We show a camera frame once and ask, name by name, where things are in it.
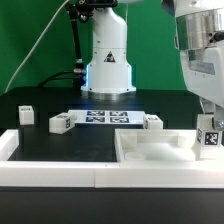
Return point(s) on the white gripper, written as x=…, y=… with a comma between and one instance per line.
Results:
x=205, y=78

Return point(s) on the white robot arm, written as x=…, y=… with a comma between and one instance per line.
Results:
x=199, y=38

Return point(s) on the white U-shaped fence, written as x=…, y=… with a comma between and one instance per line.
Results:
x=126, y=174

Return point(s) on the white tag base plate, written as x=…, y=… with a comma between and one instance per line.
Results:
x=108, y=117

